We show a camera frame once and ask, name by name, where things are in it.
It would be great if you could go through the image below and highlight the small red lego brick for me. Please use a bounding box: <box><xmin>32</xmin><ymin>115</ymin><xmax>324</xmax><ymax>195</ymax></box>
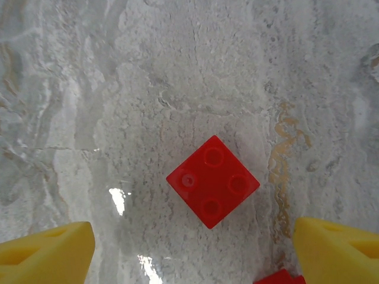
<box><xmin>165</xmin><ymin>135</ymin><xmax>261</xmax><ymax>230</ymax></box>
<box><xmin>253</xmin><ymin>268</ymin><xmax>306</xmax><ymax>284</ymax></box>

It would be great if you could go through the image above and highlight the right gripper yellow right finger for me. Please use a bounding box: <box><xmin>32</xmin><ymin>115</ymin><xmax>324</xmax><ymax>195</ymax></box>
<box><xmin>293</xmin><ymin>217</ymin><xmax>379</xmax><ymax>284</ymax></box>

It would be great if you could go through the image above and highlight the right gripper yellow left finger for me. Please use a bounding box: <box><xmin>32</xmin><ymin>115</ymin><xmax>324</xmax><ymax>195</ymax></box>
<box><xmin>0</xmin><ymin>221</ymin><xmax>96</xmax><ymax>284</ymax></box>

